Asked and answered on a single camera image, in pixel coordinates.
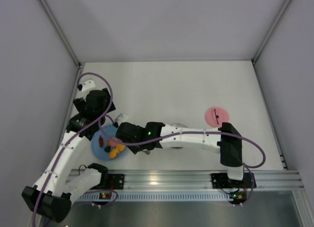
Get yellow dotted round biscuit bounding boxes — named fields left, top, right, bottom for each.
left=115, top=144, right=126, bottom=152

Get metal tongs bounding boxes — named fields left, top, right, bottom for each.
left=141, top=149, right=150, bottom=155

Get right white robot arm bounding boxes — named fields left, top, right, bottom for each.
left=115, top=122, right=244, bottom=181

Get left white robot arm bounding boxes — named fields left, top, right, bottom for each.
left=22, top=88, right=115, bottom=223

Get steel lunch box bowl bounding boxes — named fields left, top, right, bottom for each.
left=169, top=123, right=188, bottom=149

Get pink lunch box lid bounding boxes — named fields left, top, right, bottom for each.
left=205, top=107, right=230, bottom=128

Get blue plate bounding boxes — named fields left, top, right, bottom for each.
left=91, top=125, right=128, bottom=161

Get orange fish-shaped cookie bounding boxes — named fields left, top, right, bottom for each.
left=109, top=148, right=120, bottom=159

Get black chocolate piece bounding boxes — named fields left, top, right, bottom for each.
left=105, top=146, right=111, bottom=153

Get red-brown leaf-shaped food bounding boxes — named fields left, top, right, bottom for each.
left=99, top=136, right=104, bottom=148

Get left controller board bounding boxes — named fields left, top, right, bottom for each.
left=99, top=192, right=112, bottom=200

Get controller board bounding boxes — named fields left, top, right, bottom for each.
left=229, top=191, right=247, bottom=205
left=99, top=192, right=112, bottom=200

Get right controller board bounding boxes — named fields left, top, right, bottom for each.
left=229, top=191, right=247, bottom=205

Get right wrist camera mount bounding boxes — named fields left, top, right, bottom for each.
left=114, top=113, right=129, bottom=127

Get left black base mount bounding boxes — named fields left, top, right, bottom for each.
left=97, top=173, right=125, bottom=190

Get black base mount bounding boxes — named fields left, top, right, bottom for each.
left=210, top=172, right=257, bottom=189
left=97, top=173, right=125, bottom=190

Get slotted cable duct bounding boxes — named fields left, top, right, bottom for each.
left=78, top=193, right=236, bottom=202

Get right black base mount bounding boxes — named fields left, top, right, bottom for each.
left=210, top=172, right=257, bottom=189

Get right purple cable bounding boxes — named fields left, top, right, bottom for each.
left=98, top=113, right=267, bottom=206

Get aluminium rail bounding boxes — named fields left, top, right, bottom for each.
left=109, top=170, right=304, bottom=192

